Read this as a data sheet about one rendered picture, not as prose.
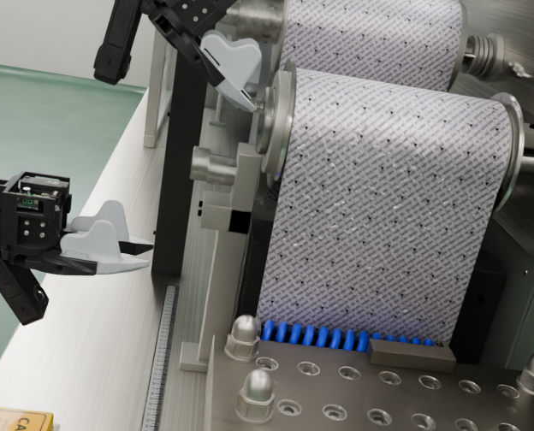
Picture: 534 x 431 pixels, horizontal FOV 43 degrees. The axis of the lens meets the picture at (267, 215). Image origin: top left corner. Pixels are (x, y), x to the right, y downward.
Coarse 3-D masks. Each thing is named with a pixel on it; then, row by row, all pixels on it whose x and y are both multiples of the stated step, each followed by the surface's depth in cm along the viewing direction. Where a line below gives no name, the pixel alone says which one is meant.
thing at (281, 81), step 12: (276, 72) 75; (276, 84) 73; (276, 96) 71; (276, 108) 70; (276, 120) 69; (276, 132) 70; (276, 144) 70; (264, 156) 75; (276, 156) 71; (264, 168) 73
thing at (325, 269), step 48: (288, 240) 74; (336, 240) 74; (384, 240) 74; (432, 240) 75; (480, 240) 75; (288, 288) 76; (336, 288) 76; (384, 288) 77; (432, 288) 77; (384, 336) 79; (432, 336) 80
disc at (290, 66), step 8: (288, 64) 73; (288, 72) 72; (288, 80) 71; (288, 88) 70; (288, 96) 69; (288, 104) 68; (288, 112) 68; (288, 120) 68; (288, 128) 68; (288, 136) 68; (280, 152) 70; (280, 160) 70; (280, 168) 70; (272, 176) 74; (272, 184) 73
